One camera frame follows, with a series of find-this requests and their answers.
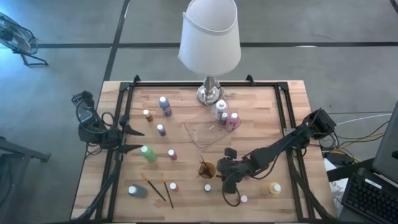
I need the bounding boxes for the clear lamp cord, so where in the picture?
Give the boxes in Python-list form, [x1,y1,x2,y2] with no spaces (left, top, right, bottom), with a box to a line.
[219,88,238,101]

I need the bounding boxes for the large blue paint bottle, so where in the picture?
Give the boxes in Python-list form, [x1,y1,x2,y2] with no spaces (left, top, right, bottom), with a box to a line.
[158,95,174,118]

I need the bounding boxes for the white paper sheet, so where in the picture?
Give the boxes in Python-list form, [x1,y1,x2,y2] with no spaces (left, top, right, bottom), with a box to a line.
[323,157,349,215]

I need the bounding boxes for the black computer keyboard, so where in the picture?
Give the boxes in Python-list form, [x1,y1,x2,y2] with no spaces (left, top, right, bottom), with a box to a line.
[341,174,398,224]

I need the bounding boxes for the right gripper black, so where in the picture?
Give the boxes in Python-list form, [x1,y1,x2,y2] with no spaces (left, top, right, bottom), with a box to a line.
[216,157,250,194]

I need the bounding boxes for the white cable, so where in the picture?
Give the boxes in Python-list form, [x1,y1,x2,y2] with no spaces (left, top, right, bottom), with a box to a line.
[335,113,393,127]

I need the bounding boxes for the paintbrushes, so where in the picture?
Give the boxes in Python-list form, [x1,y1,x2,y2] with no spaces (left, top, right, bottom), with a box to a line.
[200,155,214,179]

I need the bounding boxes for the large white paint bottle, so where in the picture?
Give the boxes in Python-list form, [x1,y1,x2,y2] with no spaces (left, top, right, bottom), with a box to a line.
[214,99,227,121]

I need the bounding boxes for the clear plastic tray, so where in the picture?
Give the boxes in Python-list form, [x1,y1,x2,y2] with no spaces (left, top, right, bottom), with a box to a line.
[183,104,242,149]

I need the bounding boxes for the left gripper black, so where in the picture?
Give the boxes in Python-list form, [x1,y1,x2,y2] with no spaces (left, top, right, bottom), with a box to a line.
[104,125,146,154]

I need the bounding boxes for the black floor fan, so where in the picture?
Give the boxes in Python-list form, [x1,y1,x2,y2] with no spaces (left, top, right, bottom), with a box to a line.
[0,11,49,67]

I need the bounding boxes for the large green paint bottle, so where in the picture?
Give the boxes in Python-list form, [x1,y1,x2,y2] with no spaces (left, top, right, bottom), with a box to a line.
[139,144,159,164]

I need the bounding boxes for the black metal stand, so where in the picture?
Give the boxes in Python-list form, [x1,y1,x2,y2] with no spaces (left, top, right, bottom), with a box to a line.
[0,135,51,224]

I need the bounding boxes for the white-shade silver table lamp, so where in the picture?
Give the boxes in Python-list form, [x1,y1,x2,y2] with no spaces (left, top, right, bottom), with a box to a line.
[177,0,242,106]

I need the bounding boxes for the computer monitor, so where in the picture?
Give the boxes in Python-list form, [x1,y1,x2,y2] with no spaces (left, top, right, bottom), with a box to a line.
[371,99,398,184]

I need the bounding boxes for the black aluminium table frame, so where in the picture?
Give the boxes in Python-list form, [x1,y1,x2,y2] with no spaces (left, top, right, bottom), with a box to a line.
[73,74,335,223]

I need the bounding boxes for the large yellow paint bottle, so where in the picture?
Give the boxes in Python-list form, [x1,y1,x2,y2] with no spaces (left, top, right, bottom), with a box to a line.
[262,182,282,196]

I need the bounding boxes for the black desk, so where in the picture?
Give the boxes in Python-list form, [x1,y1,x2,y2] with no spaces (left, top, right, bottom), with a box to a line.
[326,157,398,224]

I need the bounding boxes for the yellow ribbed cup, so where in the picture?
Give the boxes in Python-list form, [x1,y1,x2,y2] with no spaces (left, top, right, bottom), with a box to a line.
[198,161,218,181]

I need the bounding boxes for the large pink paint bottle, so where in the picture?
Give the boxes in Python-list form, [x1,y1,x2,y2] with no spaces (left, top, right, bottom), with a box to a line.
[225,112,241,133]

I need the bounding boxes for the long dark orange-tipped paintbrush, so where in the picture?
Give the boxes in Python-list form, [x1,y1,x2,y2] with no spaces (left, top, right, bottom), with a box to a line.
[141,173,167,202]
[160,173,174,209]

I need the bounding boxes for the large grey paint bottle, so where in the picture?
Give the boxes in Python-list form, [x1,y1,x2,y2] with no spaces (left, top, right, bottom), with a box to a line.
[127,184,149,199]

